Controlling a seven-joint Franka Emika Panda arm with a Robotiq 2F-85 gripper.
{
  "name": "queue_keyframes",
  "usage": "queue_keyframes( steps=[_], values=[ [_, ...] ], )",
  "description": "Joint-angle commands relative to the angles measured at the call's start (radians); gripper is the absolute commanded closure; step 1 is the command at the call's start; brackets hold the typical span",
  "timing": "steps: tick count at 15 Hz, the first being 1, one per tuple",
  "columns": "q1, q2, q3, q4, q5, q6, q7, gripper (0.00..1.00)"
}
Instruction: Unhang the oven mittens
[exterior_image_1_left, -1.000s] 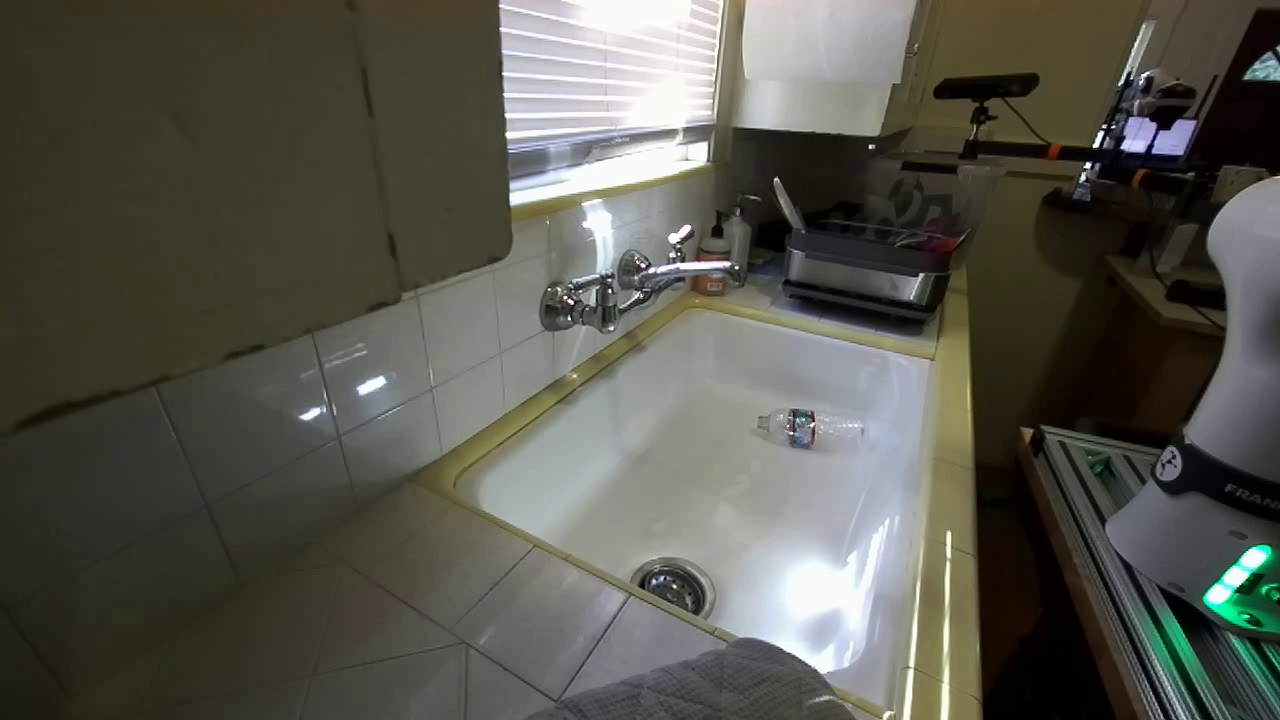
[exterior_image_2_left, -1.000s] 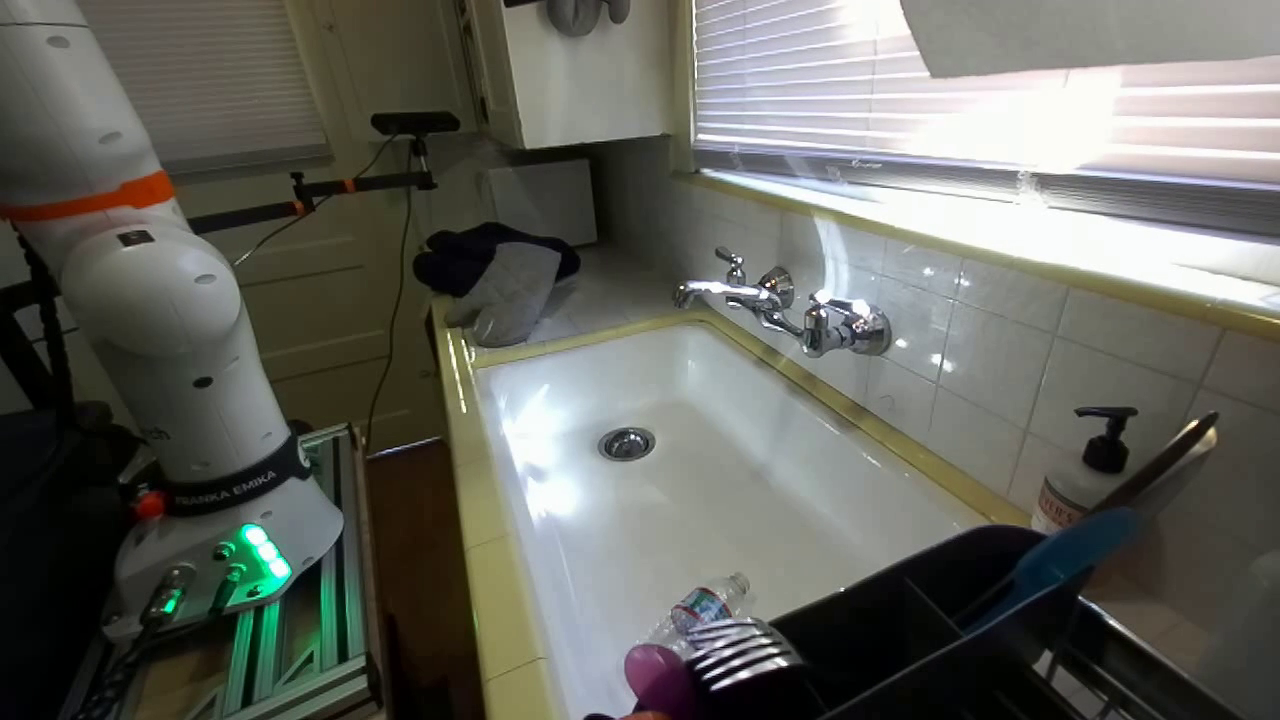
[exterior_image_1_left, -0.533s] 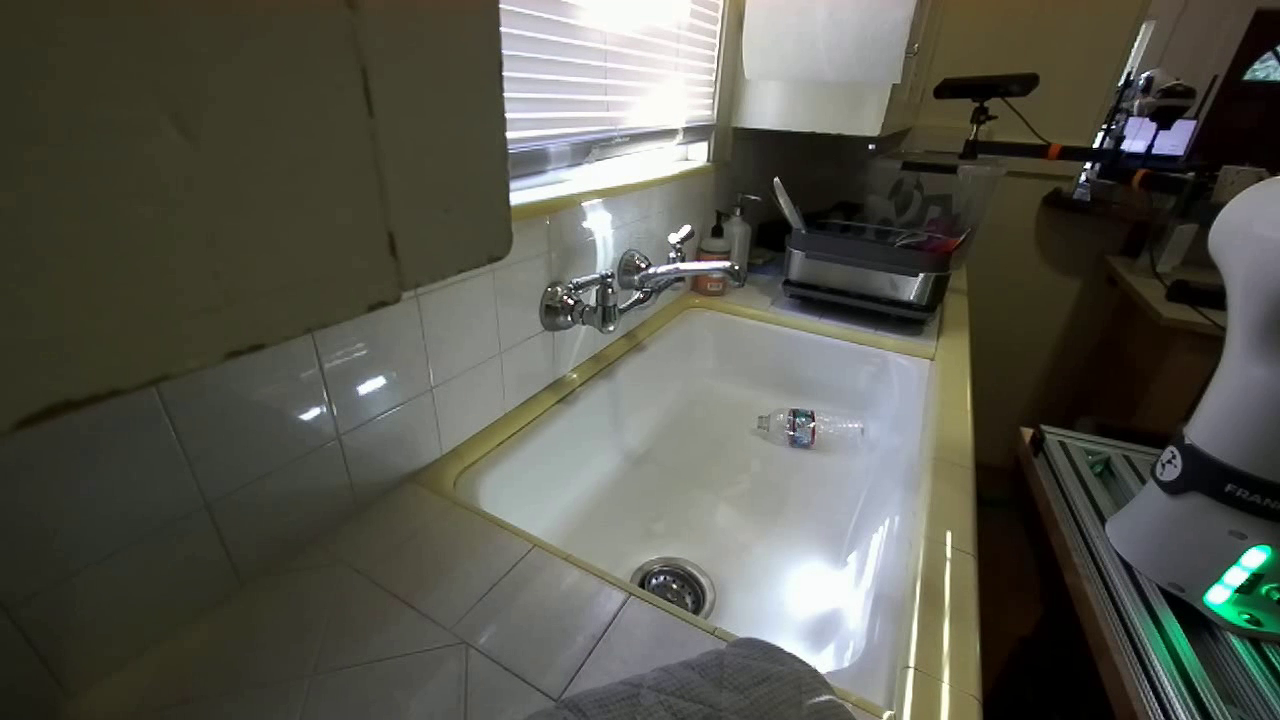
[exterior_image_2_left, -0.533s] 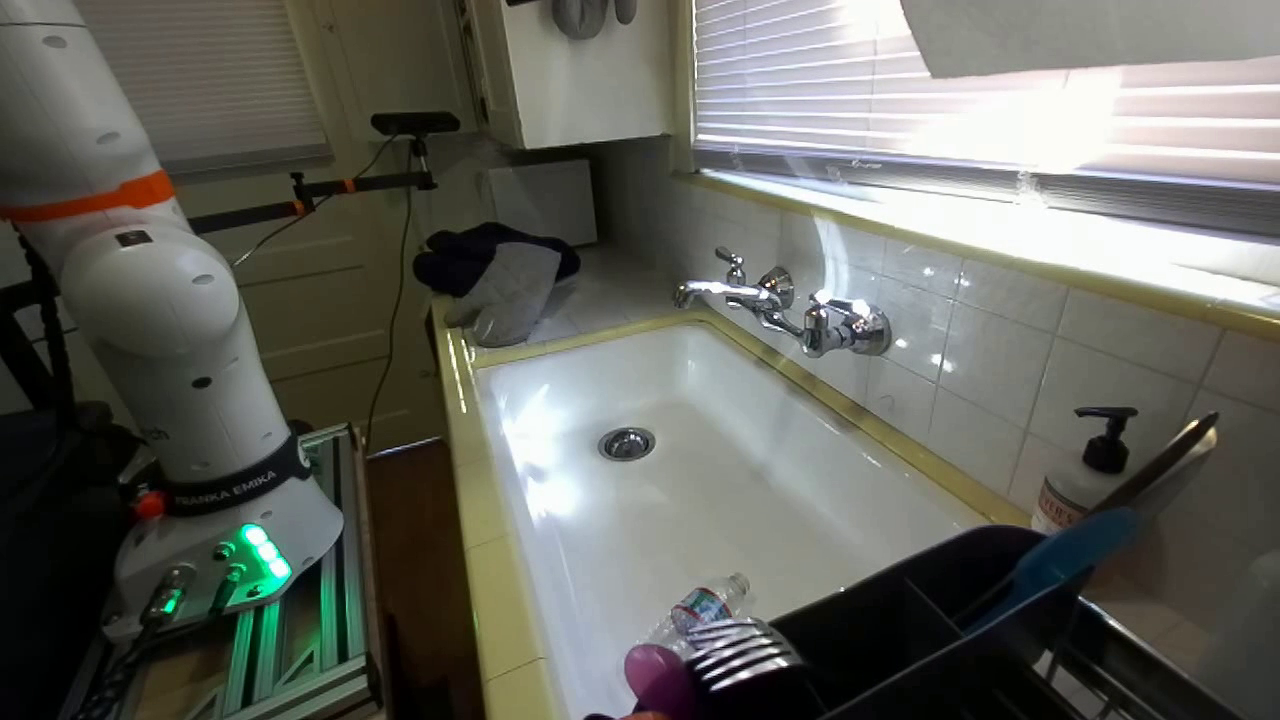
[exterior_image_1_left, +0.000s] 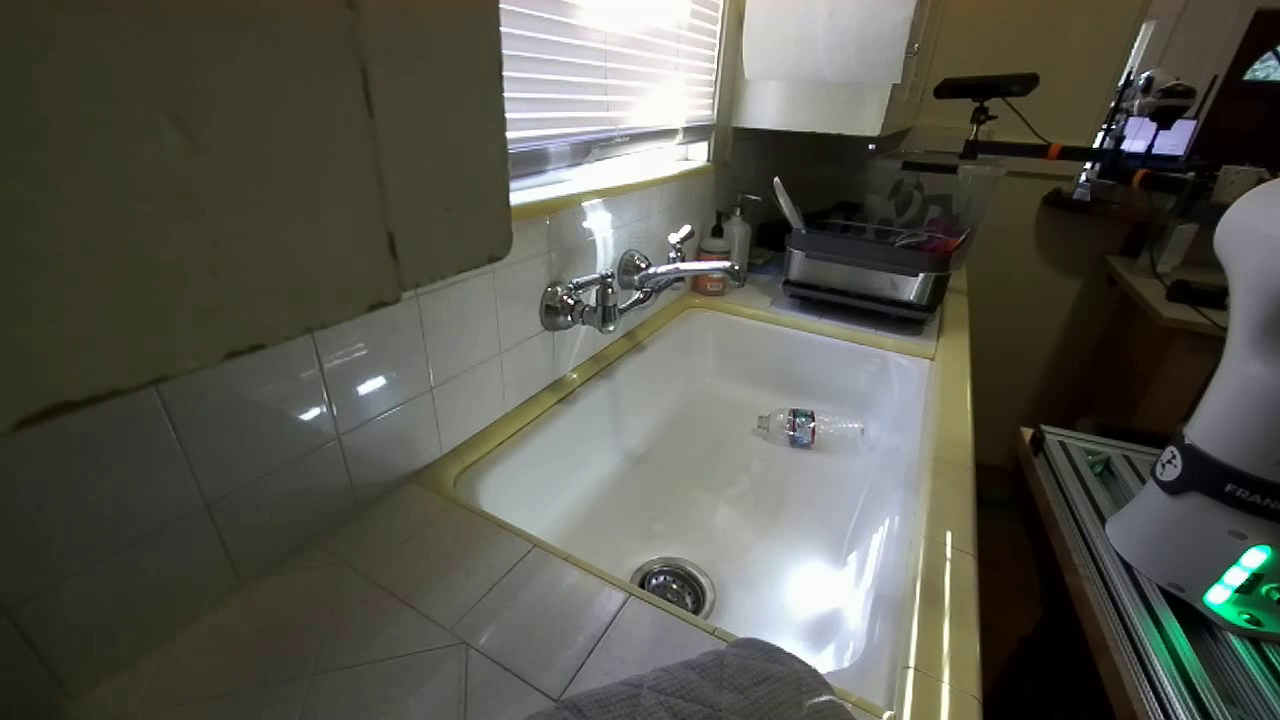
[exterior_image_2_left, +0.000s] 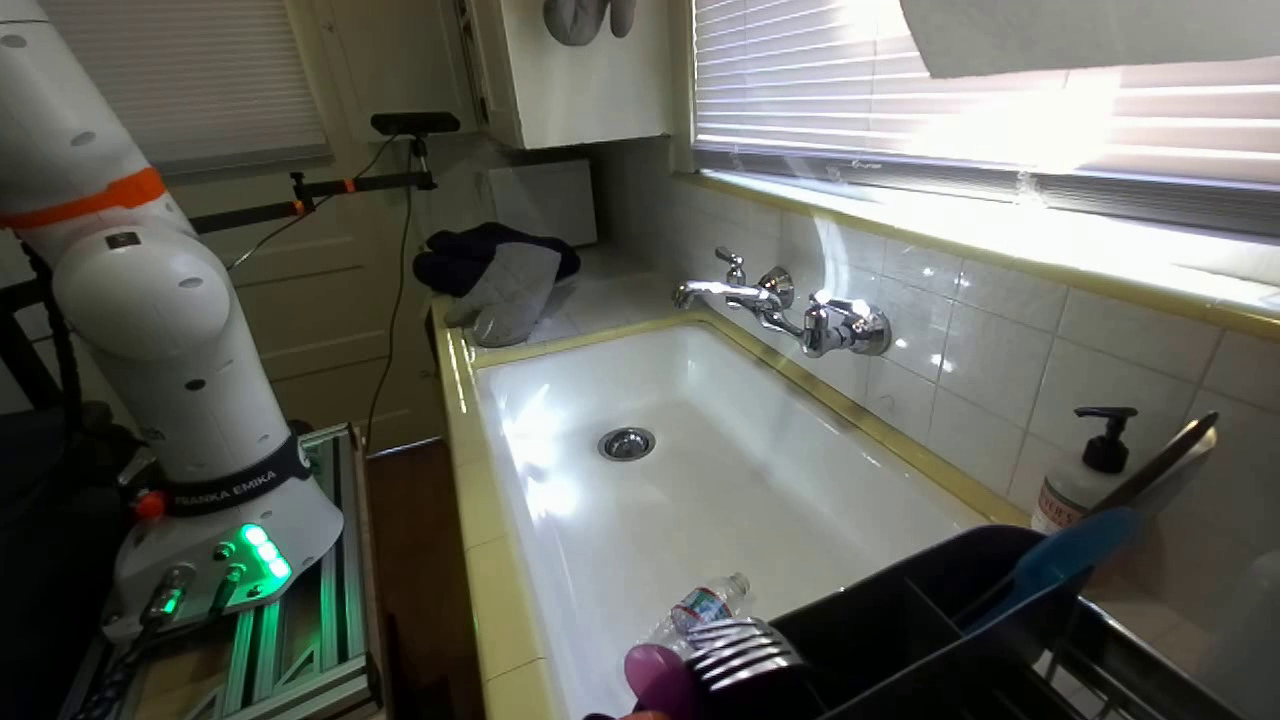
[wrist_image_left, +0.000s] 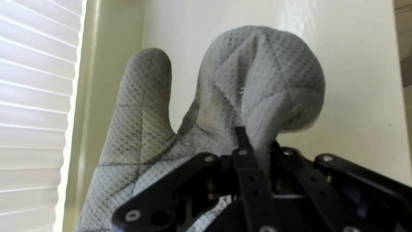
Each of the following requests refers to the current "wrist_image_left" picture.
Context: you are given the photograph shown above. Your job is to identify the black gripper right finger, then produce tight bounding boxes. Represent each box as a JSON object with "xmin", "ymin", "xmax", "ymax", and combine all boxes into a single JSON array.
[{"xmin": 271, "ymin": 142, "xmax": 412, "ymax": 232}]

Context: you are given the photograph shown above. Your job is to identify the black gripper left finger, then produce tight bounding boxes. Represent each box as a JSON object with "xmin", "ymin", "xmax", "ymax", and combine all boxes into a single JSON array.
[{"xmin": 111, "ymin": 125, "xmax": 280, "ymax": 232}]

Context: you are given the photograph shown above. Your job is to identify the grey quilted oven mitten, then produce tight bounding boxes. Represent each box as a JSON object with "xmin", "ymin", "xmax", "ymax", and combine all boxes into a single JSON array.
[{"xmin": 75, "ymin": 25, "xmax": 328, "ymax": 232}]

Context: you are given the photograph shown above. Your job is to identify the white window blinds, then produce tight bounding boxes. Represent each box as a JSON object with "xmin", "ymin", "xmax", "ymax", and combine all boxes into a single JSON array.
[{"xmin": 0, "ymin": 0, "xmax": 88, "ymax": 232}]

